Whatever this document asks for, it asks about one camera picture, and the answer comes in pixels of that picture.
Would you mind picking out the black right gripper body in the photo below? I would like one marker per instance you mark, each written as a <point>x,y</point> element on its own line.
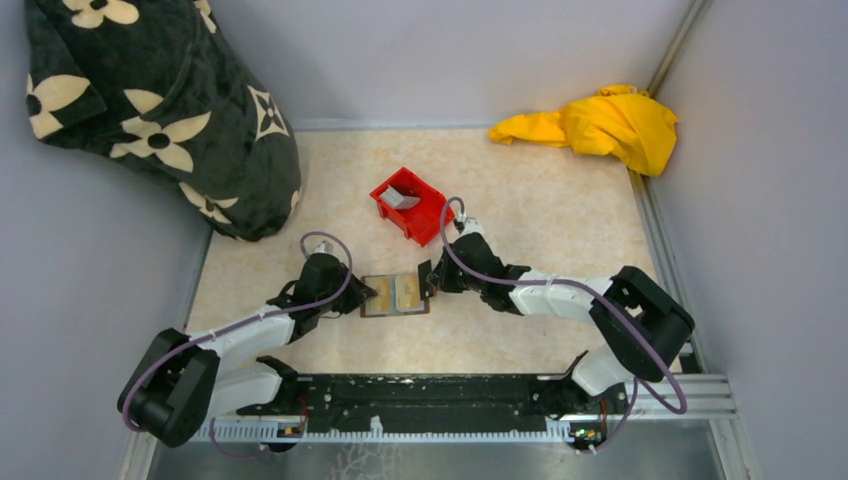
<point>452,278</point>

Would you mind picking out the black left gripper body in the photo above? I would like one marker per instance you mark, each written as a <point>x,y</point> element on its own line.
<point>340,283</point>

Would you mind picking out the yellow credit card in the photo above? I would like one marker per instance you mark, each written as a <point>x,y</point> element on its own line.
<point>407,293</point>
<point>381,304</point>

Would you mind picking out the brown leather card holder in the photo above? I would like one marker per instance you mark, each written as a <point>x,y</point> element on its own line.
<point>394,312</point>

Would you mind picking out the red plastic bin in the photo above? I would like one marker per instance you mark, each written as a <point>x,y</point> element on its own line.
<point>421,221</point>

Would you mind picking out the grey cards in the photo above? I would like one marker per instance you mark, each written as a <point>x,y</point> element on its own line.
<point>399,198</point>

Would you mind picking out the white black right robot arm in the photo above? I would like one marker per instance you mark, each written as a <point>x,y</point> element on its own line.
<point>643,327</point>

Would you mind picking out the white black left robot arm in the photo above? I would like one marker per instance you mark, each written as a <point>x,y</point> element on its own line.
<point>183,381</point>

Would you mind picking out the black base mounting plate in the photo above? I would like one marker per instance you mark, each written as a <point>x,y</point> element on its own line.
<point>419,404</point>

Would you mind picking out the yellow crumpled cloth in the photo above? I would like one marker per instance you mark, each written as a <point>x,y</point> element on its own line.
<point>618,120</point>

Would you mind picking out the black floral plush blanket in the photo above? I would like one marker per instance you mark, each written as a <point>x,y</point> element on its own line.
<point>154,86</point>

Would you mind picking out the white slotted cable duct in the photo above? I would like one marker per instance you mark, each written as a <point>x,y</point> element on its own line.
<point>272,432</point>

